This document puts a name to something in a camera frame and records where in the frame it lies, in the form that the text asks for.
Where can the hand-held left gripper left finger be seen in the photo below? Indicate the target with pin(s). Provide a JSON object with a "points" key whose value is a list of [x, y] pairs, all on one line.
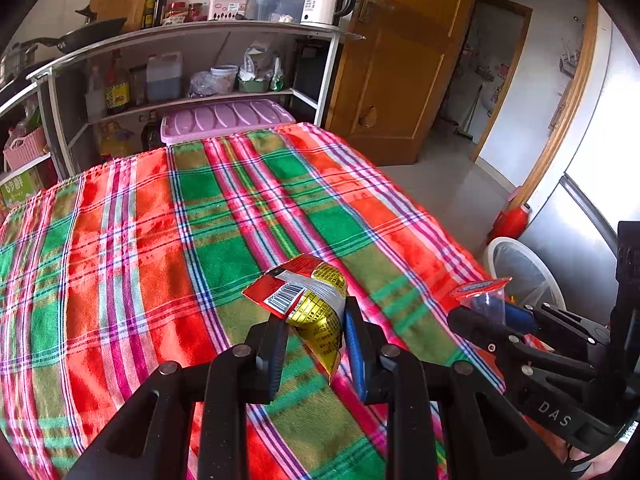
{"points": [[272, 360]]}

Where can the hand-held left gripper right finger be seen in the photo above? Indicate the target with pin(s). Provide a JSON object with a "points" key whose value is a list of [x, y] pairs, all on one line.
{"points": [[356, 355]]}

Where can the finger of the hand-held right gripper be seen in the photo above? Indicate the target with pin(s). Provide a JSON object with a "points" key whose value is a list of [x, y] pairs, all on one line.
{"points": [[520, 317], [470, 322]]}

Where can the red lid plastic cup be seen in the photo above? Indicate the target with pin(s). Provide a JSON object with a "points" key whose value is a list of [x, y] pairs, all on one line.
{"points": [[480, 287]]}

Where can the red and gold snack packet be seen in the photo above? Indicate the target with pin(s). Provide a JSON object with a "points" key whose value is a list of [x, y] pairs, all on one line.
{"points": [[310, 305]]}

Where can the white round bin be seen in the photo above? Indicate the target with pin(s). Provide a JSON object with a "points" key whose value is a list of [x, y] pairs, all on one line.
{"points": [[492, 255]]}

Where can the person's right hand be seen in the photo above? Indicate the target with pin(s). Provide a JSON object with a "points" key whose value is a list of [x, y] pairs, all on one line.
{"points": [[600, 467]]}

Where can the clear plastic bin liner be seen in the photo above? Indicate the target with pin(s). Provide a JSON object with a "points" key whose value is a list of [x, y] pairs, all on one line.
{"points": [[525, 270]]}

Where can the red fire extinguisher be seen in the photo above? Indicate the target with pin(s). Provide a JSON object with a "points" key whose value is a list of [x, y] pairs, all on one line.
{"points": [[510, 222]]}

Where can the silver refrigerator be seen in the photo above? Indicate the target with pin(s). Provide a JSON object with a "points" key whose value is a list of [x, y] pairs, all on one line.
{"points": [[590, 160]]}

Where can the red green plaid tablecloth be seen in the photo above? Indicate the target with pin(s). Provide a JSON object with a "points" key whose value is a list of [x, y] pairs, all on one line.
{"points": [[125, 260]]}

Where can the green broom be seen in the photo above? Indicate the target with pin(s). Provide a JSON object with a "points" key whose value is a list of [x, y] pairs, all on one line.
{"points": [[462, 132]]}

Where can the purple lid storage box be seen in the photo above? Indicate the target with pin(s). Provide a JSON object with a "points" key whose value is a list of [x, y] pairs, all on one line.
{"points": [[225, 115]]}

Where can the yellow cooking oil bottle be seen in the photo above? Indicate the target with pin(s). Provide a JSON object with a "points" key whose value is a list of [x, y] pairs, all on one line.
{"points": [[116, 140]]}

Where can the brown wooden door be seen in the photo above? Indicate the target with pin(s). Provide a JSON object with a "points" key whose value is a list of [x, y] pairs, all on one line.
{"points": [[400, 60]]}

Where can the green bowl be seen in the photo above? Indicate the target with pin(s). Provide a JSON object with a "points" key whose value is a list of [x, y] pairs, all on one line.
{"points": [[252, 85]]}

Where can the green white packet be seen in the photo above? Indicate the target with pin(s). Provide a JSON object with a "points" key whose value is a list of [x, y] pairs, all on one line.
{"points": [[276, 77]]}

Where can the white lidded tub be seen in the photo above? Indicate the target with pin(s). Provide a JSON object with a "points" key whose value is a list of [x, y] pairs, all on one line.
{"points": [[224, 80]]}

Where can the clear plastic bag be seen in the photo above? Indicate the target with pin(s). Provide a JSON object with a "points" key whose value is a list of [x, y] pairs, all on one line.
{"points": [[200, 85]]}

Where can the white plastic bag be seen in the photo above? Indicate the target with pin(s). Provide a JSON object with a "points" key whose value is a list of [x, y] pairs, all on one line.
{"points": [[255, 62]]}

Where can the white plastic jug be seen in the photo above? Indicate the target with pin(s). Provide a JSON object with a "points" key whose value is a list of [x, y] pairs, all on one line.
{"points": [[164, 80]]}

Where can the brown glass jar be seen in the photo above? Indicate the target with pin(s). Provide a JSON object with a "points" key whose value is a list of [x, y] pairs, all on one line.
{"points": [[138, 87]]}

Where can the green printed carton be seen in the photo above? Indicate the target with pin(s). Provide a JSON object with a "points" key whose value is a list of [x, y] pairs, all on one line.
{"points": [[15, 190]]}

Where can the yellow label sauce bottle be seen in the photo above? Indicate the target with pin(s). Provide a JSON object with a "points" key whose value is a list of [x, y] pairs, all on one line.
{"points": [[117, 92]]}

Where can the clear plastic bottle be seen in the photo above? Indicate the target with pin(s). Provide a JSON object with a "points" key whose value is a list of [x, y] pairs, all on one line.
{"points": [[95, 97]]}

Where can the pink plastic basket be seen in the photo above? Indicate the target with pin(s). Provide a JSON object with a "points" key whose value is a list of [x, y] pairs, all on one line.
{"points": [[25, 150]]}

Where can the grey metal shelf unit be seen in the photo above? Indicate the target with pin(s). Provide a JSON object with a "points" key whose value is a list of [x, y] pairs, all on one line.
{"points": [[200, 30]]}

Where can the white electric kettle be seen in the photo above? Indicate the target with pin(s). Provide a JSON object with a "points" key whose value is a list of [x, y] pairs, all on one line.
{"points": [[322, 2]]}

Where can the pink utensil holder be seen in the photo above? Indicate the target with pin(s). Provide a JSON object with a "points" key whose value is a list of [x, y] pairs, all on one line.
{"points": [[227, 9]]}

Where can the clear lidded plastic container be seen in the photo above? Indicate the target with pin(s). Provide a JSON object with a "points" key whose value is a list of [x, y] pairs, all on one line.
{"points": [[275, 5]]}

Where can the grey stove stand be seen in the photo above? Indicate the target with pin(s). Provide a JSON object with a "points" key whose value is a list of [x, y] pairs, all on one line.
{"points": [[15, 100]]}

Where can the dark glass oil bottle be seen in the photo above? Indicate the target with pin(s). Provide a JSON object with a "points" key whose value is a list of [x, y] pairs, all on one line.
{"points": [[160, 7]]}

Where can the amber sauce bottle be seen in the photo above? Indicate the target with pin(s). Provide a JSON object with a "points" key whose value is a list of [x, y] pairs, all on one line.
{"points": [[149, 10]]}

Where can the black wok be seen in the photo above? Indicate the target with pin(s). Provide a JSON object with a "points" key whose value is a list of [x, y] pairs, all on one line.
{"points": [[90, 32]]}

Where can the steel steamer pot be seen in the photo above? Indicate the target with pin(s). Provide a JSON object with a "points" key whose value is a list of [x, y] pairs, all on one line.
{"points": [[15, 60]]}

